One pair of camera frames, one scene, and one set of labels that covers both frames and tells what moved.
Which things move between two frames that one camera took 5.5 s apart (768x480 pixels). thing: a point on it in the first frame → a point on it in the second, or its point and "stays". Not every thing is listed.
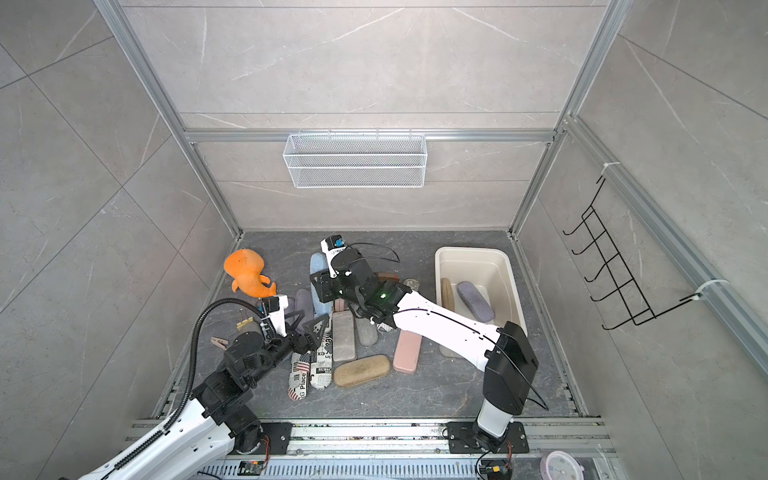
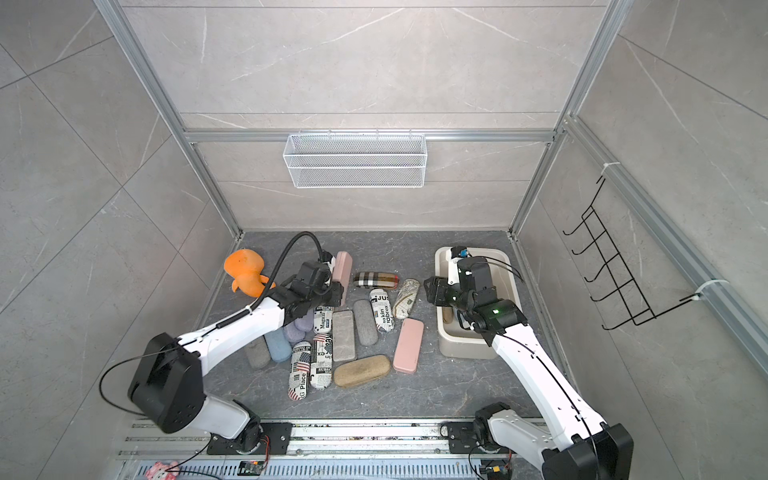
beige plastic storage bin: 494,274 stays
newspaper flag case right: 321,370 stays
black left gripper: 310,341 → 337,288
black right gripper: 327,287 → 438,292
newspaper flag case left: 297,385 stays
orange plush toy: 245,266 stays
